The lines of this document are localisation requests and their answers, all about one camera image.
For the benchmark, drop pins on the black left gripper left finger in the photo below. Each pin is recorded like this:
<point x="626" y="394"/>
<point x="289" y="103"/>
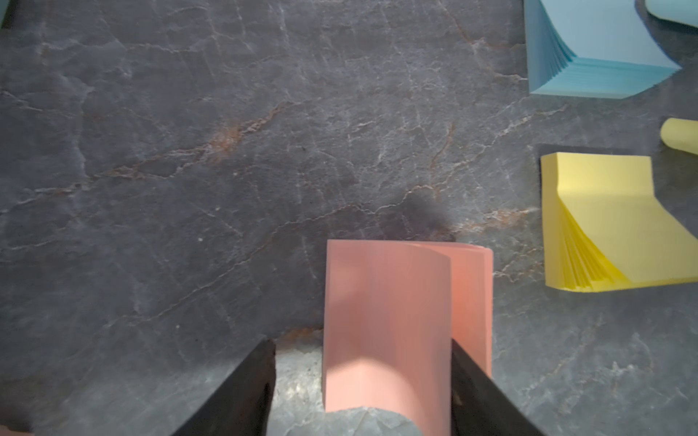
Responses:
<point x="242" y="403"/>

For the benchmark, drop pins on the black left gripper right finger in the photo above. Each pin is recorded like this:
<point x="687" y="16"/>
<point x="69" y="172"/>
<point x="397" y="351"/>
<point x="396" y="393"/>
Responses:
<point x="479" y="407"/>

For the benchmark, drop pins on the pink memo pad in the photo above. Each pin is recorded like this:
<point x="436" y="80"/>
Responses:
<point x="393" y="311"/>

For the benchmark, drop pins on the yellow memo pad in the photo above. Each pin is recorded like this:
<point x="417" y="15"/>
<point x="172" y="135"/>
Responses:
<point x="605" y="230"/>

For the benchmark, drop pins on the torn yellow memo page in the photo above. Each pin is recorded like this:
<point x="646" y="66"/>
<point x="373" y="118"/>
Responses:
<point x="680" y="134"/>

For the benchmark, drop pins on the blue memo pad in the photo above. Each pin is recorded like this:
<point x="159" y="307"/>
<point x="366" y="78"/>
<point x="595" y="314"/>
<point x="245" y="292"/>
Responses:
<point x="599" y="49"/>

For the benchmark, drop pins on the torn blue memo page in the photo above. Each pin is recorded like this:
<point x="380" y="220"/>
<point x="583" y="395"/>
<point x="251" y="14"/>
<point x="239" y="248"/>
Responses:
<point x="684" y="12"/>

